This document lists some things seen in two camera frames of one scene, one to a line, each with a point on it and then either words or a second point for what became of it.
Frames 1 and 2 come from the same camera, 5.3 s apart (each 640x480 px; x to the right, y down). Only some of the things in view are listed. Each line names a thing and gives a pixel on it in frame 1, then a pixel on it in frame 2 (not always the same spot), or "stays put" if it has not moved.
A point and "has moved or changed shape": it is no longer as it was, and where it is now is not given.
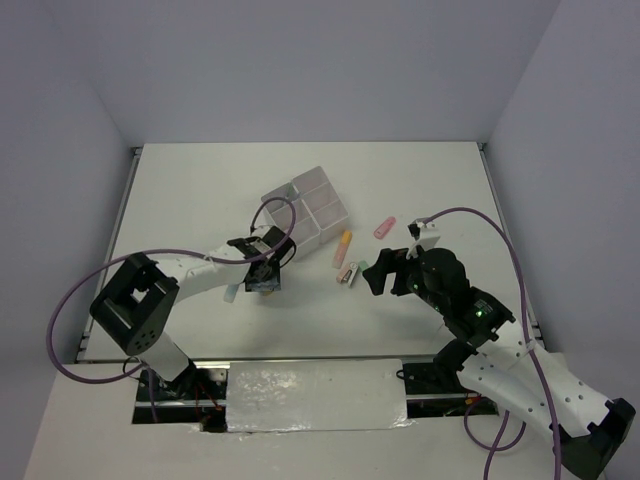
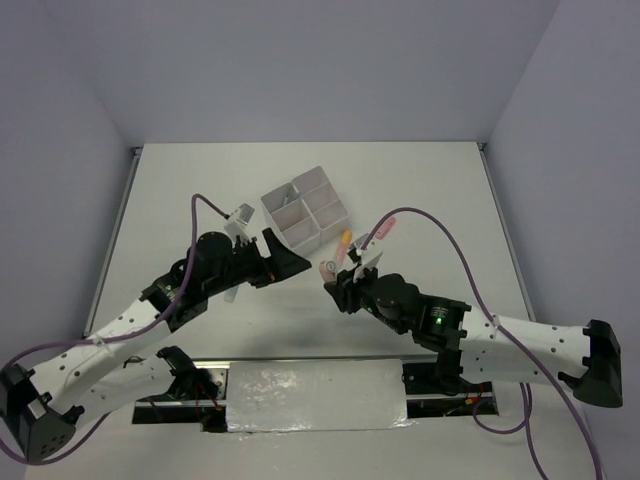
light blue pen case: (230, 292) stays put
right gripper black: (389, 260) to (343, 290)
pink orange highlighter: (342, 248) stays put
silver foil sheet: (288, 396) stays put
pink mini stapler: (347, 274) has moved or changed shape
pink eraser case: (384, 227) stays put
